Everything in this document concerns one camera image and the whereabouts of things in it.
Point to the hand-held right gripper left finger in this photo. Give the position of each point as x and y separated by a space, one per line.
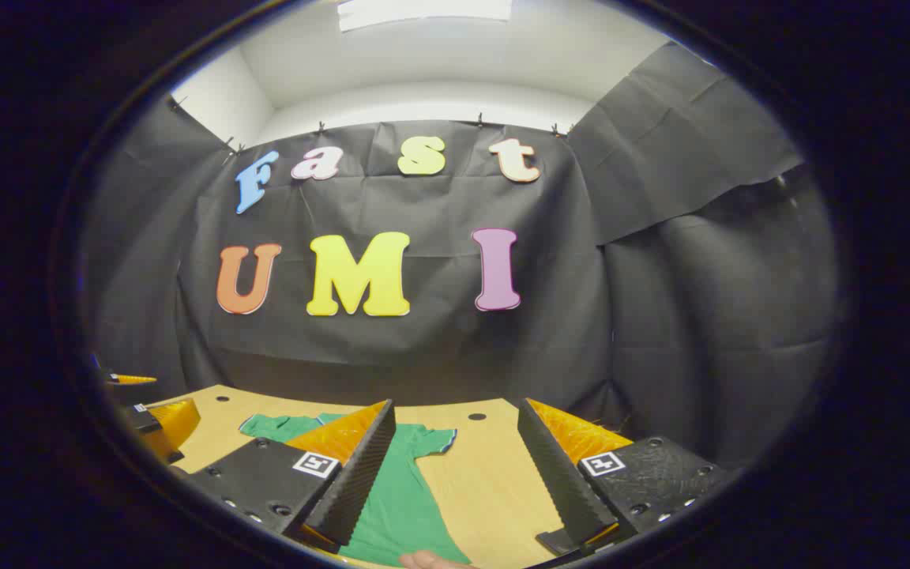
360 482

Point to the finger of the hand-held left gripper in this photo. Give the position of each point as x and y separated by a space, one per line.
174 419
127 380

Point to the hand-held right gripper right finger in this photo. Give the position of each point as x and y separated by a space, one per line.
562 482

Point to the green T-shirt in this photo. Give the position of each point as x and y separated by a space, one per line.
404 506

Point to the black backdrop cloth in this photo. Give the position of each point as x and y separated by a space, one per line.
439 340

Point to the ceiling light panel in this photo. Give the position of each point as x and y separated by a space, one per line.
423 12

